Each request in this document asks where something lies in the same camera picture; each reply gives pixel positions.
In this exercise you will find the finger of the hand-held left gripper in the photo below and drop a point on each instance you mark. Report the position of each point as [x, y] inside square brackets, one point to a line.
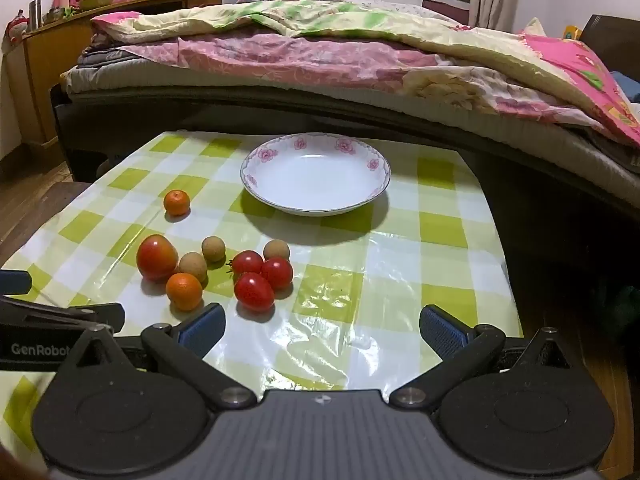
[14, 281]
[75, 312]

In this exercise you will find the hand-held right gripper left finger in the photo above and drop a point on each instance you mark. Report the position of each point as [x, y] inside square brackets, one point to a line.
[202, 331]

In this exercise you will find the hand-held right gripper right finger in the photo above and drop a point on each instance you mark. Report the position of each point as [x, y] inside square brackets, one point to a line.
[442, 331]

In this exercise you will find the orange tangerine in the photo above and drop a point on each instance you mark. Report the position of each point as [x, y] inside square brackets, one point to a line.
[184, 291]
[176, 202]

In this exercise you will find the red cherry tomato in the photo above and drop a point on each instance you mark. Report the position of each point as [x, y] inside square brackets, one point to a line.
[277, 273]
[247, 261]
[254, 291]

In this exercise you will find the brown longan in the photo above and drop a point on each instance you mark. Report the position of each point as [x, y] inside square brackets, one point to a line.
[193, 266]
[276, 249]
[213, 249]

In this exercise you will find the large red tomato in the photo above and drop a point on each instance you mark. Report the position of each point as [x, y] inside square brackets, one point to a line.
[157, 256]

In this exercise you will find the white floral rimmed plate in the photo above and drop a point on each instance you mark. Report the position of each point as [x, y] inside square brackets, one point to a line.
[315, 175]

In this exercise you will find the green checked tablecloth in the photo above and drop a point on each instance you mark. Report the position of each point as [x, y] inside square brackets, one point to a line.
[425, 240]

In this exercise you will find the grey cloth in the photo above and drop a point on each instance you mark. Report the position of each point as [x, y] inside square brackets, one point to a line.
[102, 56]

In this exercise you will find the red white figurine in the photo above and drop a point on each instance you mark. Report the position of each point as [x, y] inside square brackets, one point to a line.
[17, 25]

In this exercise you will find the steel thermos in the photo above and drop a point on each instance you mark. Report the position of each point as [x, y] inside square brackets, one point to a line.
[35, 15]

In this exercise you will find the green bowl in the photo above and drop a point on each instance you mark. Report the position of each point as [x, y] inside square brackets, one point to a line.
[97, 0]

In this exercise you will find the pink floral quilt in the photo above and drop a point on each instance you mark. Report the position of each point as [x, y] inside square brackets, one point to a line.
[300, 52]

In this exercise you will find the blue cloth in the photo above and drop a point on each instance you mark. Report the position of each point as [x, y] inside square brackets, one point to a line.
[626, 86]

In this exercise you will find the yellow box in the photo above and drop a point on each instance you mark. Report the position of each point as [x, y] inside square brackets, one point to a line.
[570, 32]

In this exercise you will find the cream green pink quilt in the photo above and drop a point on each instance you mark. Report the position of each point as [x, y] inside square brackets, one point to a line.
[350, 15]

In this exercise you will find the dark wooden headboard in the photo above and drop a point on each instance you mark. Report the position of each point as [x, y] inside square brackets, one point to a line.
[607, 40]

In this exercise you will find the dark bed frame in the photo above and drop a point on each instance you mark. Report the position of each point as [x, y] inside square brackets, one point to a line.
[200, 110]

